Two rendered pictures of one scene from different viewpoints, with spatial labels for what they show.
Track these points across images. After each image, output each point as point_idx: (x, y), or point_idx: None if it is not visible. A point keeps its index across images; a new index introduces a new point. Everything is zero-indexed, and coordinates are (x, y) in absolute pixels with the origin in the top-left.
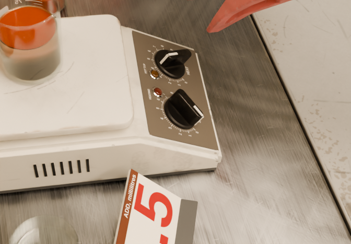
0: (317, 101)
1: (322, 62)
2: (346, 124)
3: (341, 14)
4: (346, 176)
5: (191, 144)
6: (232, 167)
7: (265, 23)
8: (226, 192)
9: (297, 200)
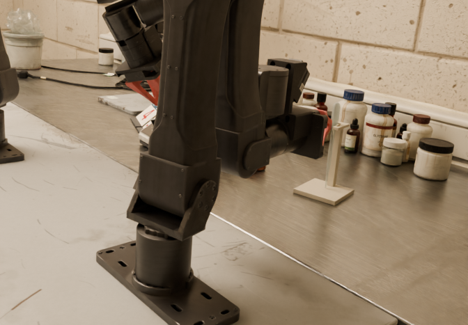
0: (99, 159)
1: (99, 168)
2: (83, 156)
3: (90, 184)
4: (82, 147)
5: (151, 123)
6: (133, 145)
7: (136, 175)
8: (132, 141)
9: (102, 142)
